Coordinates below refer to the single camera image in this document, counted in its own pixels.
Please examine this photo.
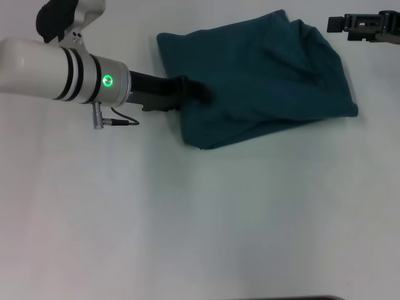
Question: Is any teal t-shirt with beige print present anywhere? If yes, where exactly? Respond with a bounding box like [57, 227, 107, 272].
[155, 9, 359, 151]

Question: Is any dark curved robot chest edge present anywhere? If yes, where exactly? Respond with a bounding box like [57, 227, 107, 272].
[274, 295, 342, 300]

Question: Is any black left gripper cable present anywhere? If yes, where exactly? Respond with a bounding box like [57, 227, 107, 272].
[92, 101, 141, 131]

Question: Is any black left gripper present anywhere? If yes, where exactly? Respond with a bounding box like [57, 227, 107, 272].
[127, 70, 214, 113]

